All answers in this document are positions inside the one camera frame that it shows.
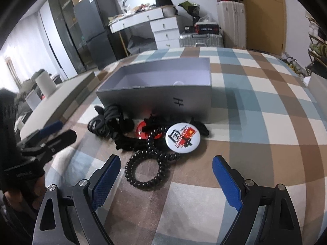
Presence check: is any white cylinder bin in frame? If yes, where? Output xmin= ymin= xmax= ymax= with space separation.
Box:
xmin=36 ymin=70 xmax=57 ymax=98

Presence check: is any black twisted hair rope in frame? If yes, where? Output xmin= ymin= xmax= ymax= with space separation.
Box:
xmin=87 ymin=103 xmax=135 ymax=139

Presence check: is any wooden door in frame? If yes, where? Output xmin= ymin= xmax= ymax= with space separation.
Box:
xmin=243 ymin=0 xmax=286 ymax=55

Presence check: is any black hair claw clip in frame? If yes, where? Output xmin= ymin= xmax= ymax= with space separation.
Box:
xmin=115 ymin=115 xmax=209 ymax=154

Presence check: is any grey cardboard box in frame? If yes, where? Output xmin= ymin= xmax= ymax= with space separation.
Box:
xmin=96 ymin=58 xmax=212 ymax=123

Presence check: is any glass door cabinet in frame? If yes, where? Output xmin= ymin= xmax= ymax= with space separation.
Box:
xmin=48 ymin=0 xmax=89 ymax=74

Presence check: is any red China pin badge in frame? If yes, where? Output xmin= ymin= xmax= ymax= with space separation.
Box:
xmin=136 ymin=119 xmax=164 ymax=140

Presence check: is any white round pin badge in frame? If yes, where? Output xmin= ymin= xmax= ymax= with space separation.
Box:
xmin=165 ymin=122 xmax=201 ymax=154

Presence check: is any black spiral hair tie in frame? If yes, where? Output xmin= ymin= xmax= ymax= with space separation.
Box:
xmin=146 ymin=126 xmax=181 ymax=162
xmin=124 ymin=149 xmax=170 ymax=190

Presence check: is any silver aluminium suitcase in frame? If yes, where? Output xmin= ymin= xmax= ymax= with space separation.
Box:
xmin=179 ymin=33 xmax=224 ymax=48

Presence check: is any person's left hand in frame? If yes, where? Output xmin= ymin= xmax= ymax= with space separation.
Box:
xmin=4 ymin=176 xmax=47 ymax=222

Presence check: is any white upright suitcase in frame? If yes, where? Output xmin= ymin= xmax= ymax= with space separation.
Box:
xmin=217 ymin=1 xmax=247 ymax=49

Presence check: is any dark grey refrigerator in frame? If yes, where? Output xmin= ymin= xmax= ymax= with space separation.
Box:
xmin=74 ymin=0 xmax=125 ymax=70

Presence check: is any checkered bed cover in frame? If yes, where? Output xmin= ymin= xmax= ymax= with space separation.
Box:
xmin=43 ymin=46 xmax=327 ymax=245

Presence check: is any white desk with drawers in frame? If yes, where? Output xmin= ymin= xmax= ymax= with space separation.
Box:
xmin=108 ymin=5 xmax=182 ymax=55

